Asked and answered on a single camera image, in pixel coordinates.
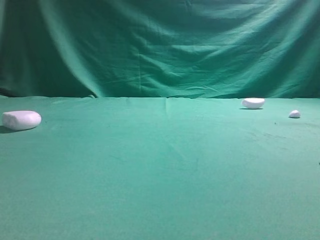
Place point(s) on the green backdrop curtain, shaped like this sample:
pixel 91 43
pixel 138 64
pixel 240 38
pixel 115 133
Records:
pixel 160 48

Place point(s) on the small white earphone case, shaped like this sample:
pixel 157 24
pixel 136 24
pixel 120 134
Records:
pixel 295 114

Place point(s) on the green table cloth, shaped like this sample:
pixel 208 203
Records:
pixel 161 169

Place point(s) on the white earphone case right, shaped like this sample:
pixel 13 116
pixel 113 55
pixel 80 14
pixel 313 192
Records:
pixel 253 103

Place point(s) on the white earphone case left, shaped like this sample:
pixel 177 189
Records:
pixel 21 120

